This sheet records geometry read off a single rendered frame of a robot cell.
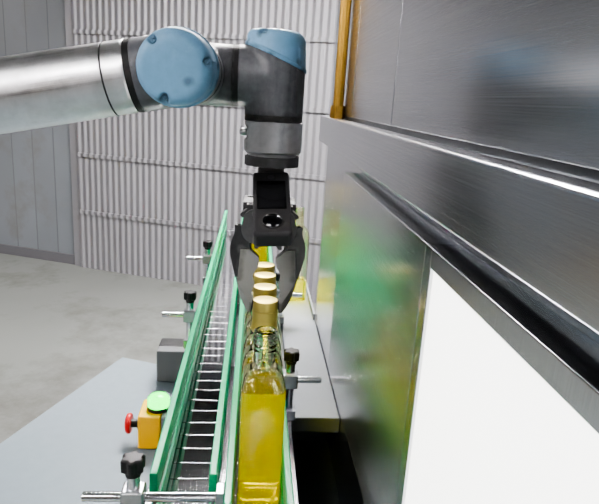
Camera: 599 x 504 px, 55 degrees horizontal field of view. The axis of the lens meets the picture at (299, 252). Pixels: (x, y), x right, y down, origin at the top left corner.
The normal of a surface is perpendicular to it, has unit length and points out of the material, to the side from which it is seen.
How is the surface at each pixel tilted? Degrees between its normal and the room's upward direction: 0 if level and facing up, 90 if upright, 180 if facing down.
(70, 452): 0
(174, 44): 90
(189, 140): 90
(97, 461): 0
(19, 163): 90
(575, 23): 90
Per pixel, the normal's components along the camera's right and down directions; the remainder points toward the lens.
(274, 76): 0.06, 0.25
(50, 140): -0.28, 0.23
